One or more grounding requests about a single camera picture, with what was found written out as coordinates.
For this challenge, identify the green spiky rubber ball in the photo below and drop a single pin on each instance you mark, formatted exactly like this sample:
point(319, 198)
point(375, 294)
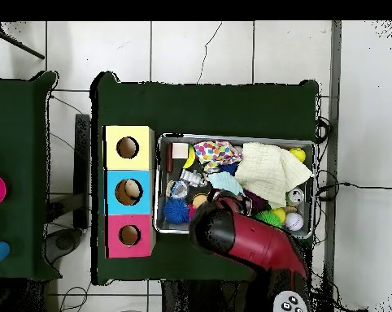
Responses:
point(269, 219)

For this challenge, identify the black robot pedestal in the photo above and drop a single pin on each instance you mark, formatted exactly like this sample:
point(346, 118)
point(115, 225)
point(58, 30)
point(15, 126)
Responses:
point(196, 299)

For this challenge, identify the white cloth with colourful dots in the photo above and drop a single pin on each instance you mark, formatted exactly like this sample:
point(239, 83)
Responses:
point(215, 154)

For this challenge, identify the cream waffle cloth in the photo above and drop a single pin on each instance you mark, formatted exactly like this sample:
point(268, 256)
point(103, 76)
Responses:
point(267, 172)

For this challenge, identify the yellow smiley face ball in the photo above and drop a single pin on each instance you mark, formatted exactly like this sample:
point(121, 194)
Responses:
point(297, 155)

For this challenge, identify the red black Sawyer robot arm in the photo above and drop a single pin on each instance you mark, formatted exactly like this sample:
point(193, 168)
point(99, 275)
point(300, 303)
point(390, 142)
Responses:
point(257, 242)

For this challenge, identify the clear shiny plastic packet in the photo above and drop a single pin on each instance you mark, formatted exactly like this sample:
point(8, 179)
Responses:
point(177, 189)

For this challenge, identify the light wooden cube block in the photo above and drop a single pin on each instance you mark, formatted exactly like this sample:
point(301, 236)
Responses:
point(180, 151)

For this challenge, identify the white baseball with red stitches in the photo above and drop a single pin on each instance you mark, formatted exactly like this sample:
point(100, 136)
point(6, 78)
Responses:
point(294, 222)

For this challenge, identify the blue spiky rubber ball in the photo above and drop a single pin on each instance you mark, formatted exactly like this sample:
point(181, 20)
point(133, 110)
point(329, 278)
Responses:
point(175, 210)

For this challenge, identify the black upright panel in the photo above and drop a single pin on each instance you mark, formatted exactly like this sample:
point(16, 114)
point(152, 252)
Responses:
point(82, 162)

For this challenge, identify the grey chair base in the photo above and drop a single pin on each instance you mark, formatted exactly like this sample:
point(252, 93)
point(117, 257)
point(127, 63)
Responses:
point(64, 242)

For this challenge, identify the dark green table cloth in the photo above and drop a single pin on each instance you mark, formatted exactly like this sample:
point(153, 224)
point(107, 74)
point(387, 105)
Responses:
point(17, 162)
point(199, 110)

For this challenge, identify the black tripod leg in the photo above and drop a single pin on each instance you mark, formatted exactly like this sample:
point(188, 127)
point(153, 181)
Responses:
point(20, 48)

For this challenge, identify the mint green waffle cloth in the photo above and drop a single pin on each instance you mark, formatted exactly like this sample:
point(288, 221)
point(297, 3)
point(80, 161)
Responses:
point(225, 182)

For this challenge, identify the wooden box with three holes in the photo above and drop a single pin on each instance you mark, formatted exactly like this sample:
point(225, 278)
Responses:
point(140, 152)

